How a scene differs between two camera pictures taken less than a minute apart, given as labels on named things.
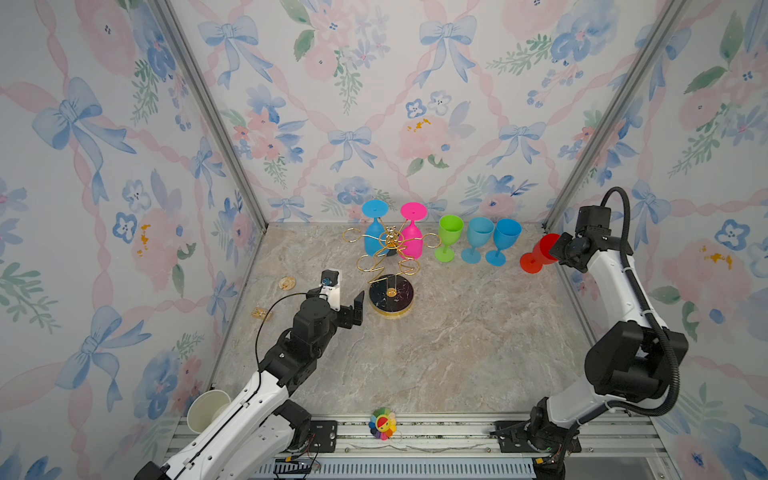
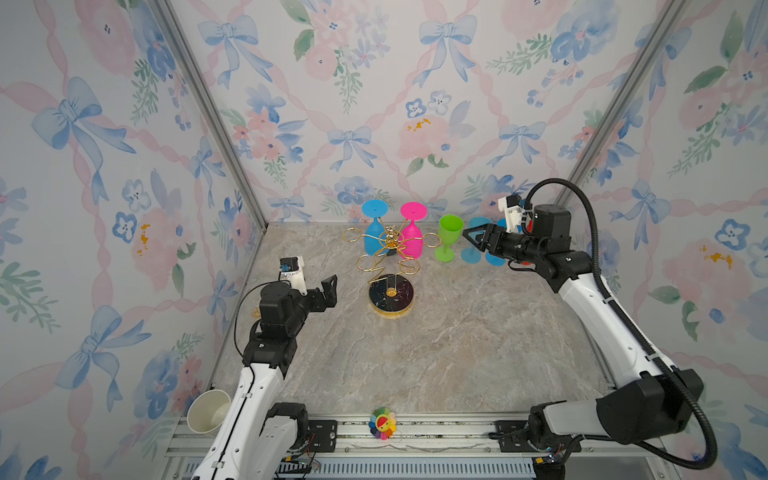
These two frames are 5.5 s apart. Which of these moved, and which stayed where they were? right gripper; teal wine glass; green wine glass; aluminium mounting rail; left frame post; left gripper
Moved: right gripper; left gripper
Stayed: teal wine glass; left frame post; green wine glass; aluminium mounting rail
